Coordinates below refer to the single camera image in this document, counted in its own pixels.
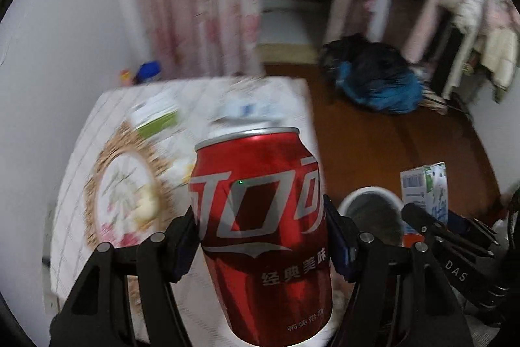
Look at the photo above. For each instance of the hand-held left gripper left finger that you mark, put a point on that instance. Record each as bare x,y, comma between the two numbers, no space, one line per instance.
181,249

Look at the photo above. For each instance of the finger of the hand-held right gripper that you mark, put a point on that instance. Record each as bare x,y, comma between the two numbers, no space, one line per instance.
475,227
430,225

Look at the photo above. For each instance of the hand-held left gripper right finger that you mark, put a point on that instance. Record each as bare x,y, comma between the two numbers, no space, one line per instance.
340,245

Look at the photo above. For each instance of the white green milk carton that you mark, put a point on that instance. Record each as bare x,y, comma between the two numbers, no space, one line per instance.
426,188

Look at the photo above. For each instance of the white trash bin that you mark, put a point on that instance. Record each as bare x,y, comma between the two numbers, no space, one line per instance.
371,215

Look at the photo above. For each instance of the red soda can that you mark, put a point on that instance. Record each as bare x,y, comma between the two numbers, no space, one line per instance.
260,233

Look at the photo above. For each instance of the white patterned tablecloth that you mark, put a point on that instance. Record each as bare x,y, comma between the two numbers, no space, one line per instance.
134,176

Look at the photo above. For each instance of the green white box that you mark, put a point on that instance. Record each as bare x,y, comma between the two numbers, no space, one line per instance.
156,115

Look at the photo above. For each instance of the blue white packet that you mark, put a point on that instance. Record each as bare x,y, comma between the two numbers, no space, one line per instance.
248,111

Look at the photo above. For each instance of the blue black clothes pile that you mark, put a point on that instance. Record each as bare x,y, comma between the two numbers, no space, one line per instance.
371,76

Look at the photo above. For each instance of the blue capped bottle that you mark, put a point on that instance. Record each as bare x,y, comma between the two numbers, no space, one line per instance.
148,72

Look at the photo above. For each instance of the red yellow small bottle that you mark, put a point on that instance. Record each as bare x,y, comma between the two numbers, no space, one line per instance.
126,77

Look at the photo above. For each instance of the beige floor mat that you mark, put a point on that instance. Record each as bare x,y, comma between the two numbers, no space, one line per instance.
287,53

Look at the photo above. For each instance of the hanging pale clothes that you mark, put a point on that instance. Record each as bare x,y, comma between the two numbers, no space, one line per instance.
483,21

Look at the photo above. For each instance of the pink floral curtain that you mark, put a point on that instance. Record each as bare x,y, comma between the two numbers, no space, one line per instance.
195,1

